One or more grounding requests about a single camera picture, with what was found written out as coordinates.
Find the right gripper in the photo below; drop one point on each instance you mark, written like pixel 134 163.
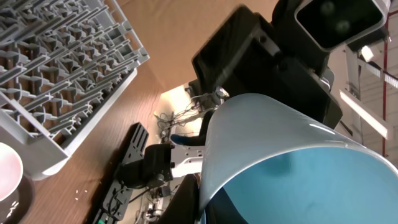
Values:
pixel 247 54

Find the small blue cup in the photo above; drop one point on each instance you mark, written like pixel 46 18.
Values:
pixel 266 162

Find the pink and white cup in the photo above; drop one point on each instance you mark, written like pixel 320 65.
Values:
pixel 11 170

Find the grey dishwasher rack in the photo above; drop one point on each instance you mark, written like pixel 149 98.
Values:
pixel 63 65

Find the dark brown serving tray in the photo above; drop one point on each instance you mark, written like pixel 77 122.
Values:
pixel 15 207

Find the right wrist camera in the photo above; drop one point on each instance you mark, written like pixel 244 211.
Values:
pixel 310 30

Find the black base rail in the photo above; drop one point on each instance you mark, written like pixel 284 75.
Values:
pixel 110 202

